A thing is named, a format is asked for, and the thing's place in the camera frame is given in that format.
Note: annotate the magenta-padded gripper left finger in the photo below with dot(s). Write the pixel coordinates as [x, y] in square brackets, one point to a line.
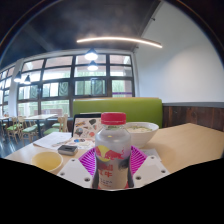
[75, 173]

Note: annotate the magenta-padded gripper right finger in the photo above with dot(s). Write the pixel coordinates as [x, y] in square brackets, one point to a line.
[150, 171]

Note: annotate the red-capped drink bottle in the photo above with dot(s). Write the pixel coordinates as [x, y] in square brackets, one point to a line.
[111, 156]

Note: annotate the small dark box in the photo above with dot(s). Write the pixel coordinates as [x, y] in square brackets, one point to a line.
[67, 150]

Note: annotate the white bowl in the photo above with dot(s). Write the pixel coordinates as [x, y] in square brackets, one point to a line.
[145, 133]

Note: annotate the white paper sheets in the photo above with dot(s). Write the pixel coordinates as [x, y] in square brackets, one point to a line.
[50, 140]

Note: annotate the sticker-covered black tablet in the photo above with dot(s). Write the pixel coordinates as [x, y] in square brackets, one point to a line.
[85, 126]

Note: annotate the wooden chairs with green seats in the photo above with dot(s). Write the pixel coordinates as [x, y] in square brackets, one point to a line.
[30, 128]

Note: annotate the green upholstered bench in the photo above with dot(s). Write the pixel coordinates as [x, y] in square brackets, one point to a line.
[140, 108]

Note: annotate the wooden dining table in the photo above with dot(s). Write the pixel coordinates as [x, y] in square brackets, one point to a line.
[40, 117]

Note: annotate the dark-framed grid window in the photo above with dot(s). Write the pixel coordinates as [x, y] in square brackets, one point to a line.
[56, 86]

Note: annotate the black pendant lamps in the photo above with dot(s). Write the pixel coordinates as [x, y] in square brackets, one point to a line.
[91, 55]

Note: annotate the curved linear ceiling light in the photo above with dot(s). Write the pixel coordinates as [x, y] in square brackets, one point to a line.
[120, 39]

